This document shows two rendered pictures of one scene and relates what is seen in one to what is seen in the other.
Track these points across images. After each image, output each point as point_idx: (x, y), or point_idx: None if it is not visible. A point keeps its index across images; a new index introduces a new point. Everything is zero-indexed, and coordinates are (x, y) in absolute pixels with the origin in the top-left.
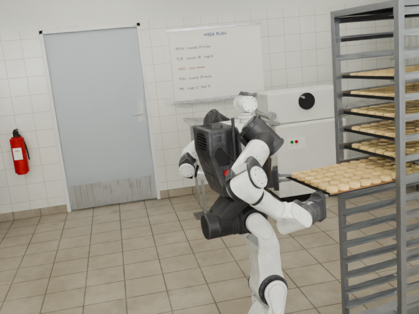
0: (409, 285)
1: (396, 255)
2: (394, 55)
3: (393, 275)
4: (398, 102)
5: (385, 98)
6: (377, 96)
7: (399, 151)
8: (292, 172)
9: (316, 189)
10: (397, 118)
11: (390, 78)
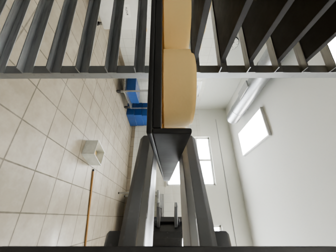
0: (10, 53)
1: (56, 73)
2: (333, 72)
3: (16, 68)
4: (270, 76)
5: (295, 42)
6: (311, 26)
7: (207, 77)
8: (194, 99)
9: (165, 179)
10: (250, 75)
11: (315, 51)
